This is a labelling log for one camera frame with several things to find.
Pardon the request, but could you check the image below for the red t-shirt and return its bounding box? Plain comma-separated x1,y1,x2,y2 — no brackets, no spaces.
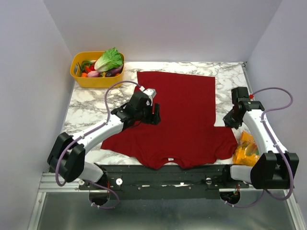
101,71,237,169

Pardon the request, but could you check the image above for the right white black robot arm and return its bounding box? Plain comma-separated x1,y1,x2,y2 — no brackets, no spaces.
221,87,299,190

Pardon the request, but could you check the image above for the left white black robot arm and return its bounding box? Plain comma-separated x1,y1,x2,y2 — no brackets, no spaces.
47,89,161,189

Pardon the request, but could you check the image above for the orange snack bag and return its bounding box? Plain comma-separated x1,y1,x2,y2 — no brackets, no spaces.
233,131,260,167

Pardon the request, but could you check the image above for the green lettuce toy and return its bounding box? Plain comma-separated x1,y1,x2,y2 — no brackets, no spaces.
94,47,123,72

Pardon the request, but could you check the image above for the pink radish toy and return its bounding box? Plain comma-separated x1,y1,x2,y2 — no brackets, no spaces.
87,70,100,78

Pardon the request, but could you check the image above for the red pepper toy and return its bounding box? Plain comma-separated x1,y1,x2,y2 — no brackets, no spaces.
84,65,95,73

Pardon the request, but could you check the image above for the yellow plastic basket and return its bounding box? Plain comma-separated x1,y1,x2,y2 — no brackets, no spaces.
70,51,125,88

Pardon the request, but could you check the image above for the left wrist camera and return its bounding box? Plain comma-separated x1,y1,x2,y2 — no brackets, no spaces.
139,86,156,100

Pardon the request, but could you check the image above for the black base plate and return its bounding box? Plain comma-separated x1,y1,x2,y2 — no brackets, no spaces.
49,164,281,200

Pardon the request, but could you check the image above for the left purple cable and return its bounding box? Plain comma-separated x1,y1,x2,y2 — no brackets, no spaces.
55,80,143,209

